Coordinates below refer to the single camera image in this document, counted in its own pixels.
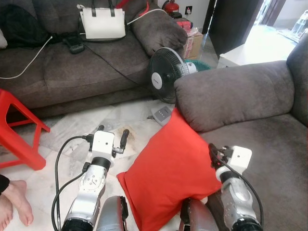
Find red pillow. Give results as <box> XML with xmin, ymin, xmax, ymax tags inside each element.
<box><xmin>117</xmin><ymin>107</ymin><xmax>223</xmax><ymax>231</ymax></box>

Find grey fabric sofa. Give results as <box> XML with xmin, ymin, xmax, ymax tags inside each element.
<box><xmin>174</xmin><ymin>36</ymin><xmax>308</xmax><ymax>231</ymax></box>
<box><xmin>0</xmin><ymin>0</ymin><xmax>188</xmax><ymax>121</ymax></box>

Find silver left robot leg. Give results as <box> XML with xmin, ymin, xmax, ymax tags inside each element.
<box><xmin>95</xmin><ymin>195</ymin><xmax>129</xmax><ymax>231</ymax></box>

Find silver robot leg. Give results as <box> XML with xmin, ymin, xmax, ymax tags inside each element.
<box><xmin>95</xmin><ymin>195</ymin><xmax>129</xmax><ymax>231</ymax></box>
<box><xmin>179</xmin><ymin>197</ymin><xmax>219</xmax><ymax>231</ymax></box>

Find black electric fan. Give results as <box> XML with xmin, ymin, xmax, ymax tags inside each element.
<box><xmin>148</xmin><ymin>47</ymin><xmax>198</xmax><ymax>127</ymax></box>

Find red plastic stool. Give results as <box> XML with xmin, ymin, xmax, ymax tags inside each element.
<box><xmin>0</xmin><ymin>88</ymin><xmax>51</xmax><ymax>171</ymax></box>

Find black power adapter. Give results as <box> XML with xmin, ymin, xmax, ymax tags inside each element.
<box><xmin>63</xmin><ymin>34</ymin><xmax>86</xmax><ymax>54</ymax></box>

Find silver right robot leg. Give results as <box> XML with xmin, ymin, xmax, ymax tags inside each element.
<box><xmin>179</xmin><ymin>197</ymin><xmax>219</xmax><ymax>231</ymax></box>

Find white handbag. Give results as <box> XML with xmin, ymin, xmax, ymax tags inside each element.
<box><xmin>78</xmin><ymin>0</ymin><xmax>127</xmax><ymax>40</ymax></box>

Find green plastic basket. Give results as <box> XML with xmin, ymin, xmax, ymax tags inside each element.
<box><xmin>192</xmin><ymin>59</ymin><xmax>212</xmax><ymax>73</ymax></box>

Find barefoot person in black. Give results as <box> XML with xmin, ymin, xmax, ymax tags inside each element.
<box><xmin>0</xmin><ymin>174</ymin><xmax>34</xmax><ymax>231</ymax></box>

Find cardboard box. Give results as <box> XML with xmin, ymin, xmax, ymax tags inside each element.
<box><xmin>183</xmin><ymin>26</ymin><xmax>205</xmax><ymax>61</ymax></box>

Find red packages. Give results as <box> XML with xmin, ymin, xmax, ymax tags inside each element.
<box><xmin>176</xmin><ymin>18</ymin><xmax>194</xmax><ymax>30</ymax></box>

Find black garment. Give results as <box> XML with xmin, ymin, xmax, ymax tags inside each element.
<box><xmin>0</xmin><ymin>2</ymin><xmax>51</xmax><ymax>49</ymax></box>

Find clear water bottle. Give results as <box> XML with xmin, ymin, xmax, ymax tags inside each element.
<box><xmin>289</xmin><ymin>10</ymin><xmax>308</xmax><ymax>40</ymax></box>

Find red fire extinguisher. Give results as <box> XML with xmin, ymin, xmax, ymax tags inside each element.
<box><xmin>163</xmin><ymin>0</ymin><xmax>181</xmax><ymax>18</ymax></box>

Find white low table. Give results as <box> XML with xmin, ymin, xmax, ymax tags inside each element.
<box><xmin>218</xmin><ymin>25</ymin><xmax>297</xmax><ymax>68</ymax></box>

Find dark wooden door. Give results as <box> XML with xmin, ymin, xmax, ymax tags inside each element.
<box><xmin>208</xmin><ymin>0</ymin><xmax>264</xmax><ymax>56</ymax></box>

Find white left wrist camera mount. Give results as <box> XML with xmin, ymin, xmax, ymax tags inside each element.
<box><xmin>90</xmin><ymin>130</ymin><xmax>116</xmax><ymax>159</ymax></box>

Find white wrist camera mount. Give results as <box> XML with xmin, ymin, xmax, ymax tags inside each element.
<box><xmin>90</xmin><ymin>130</ymin><xmax>116</xmax><ymax>159</ymax></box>
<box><xmin>225</xmin><ymin>146</ymin><xmax>253</xmax><ymax>174</ymax></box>

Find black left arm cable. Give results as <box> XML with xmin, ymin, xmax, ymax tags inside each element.
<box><xmin>51</xmin><ymin>134</ymin><xmax>95</xmax><ymax>231</ymax></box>

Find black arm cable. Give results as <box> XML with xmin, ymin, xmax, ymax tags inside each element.
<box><xmin>208</xmin><ymin>143</ymin><xmax>264</xmax><ymax>227</ymax></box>
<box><xmin>51</xmin><ymin>134</ymin><xmax>95</xmax><ymax>231</ymax></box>

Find thin black power cable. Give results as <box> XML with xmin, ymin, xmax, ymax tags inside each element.
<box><xmin>81</xmin><ymin>40</ymin><xmax>151</xmax><ymax>88</ymax></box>

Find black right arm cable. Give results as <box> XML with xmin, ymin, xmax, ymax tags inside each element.
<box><xmin>208</xmin><ymin>143</ymin><xmax>264</xmax><ymax>227</ymax></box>

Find white charging cable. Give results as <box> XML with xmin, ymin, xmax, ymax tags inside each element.
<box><xmin>0</xmin><ymin>36</ymin><xmax>54</xmax><ymax>80</ymax></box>
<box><xmin>127</xmin><ymin>8</ymin><xmax>167</xmax><ymax>26</ymax></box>

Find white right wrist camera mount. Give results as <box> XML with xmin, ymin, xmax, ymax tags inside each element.
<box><xmin>225</xmin><ymin>146</ymin><xmax>253</xmax><ymax>174</ymax></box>

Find red strap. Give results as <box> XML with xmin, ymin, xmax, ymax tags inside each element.
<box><xmin>115</xmin><ymin>0</ymin><xmax>151</xmax><ymax>18</ymax></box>

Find brown door frame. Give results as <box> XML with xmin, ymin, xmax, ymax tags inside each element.
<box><xmin>262</xmin><ymin>0</ymin><xmax>285</xmax><ymax>27</ymax></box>

